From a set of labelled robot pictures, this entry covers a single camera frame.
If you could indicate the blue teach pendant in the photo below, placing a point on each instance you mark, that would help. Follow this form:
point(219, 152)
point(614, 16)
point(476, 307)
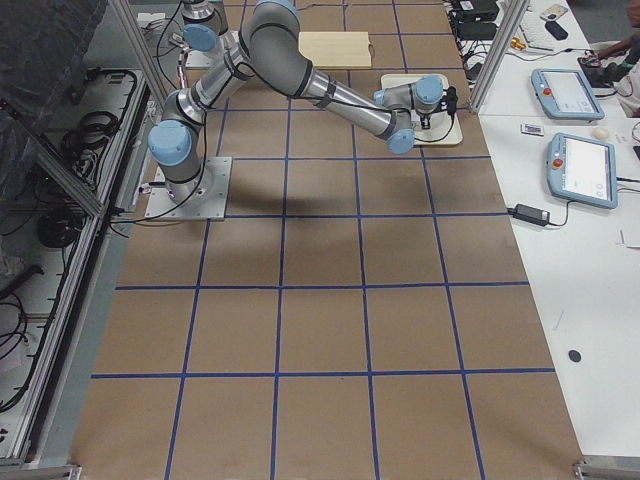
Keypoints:
point(582, 170)
point(565, 94)

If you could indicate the black power adapter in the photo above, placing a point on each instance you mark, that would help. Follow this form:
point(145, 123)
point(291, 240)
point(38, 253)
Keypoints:
point(530, 215)

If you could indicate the bamboo cutting board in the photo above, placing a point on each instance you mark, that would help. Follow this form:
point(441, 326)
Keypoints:
point(337, 50)

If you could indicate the white keyboard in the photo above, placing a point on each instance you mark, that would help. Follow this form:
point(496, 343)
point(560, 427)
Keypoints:
point(535, 35)

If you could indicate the aluminium frame post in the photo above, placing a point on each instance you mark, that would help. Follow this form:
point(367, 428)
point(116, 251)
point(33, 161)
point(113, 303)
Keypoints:
point(511, 18)

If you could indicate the cream bear tray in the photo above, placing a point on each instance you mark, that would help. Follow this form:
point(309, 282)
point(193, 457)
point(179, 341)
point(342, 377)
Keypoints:
point(440, 135)

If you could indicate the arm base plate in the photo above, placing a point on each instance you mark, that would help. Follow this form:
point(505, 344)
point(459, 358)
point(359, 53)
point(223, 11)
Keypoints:
point(204, 197)
point(200, 59)

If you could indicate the near blue teach pendant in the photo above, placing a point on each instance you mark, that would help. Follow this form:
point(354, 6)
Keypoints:
point(582, 170)

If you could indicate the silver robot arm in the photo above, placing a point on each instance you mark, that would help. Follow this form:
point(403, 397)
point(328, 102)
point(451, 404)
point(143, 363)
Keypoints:
point(267, 47)
point(212, 15)

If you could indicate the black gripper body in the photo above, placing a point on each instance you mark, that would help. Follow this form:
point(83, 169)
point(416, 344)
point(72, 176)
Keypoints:
point(426, 118)

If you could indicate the far blue teach pendant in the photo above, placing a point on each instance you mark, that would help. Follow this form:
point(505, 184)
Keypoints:
point(565, 94)

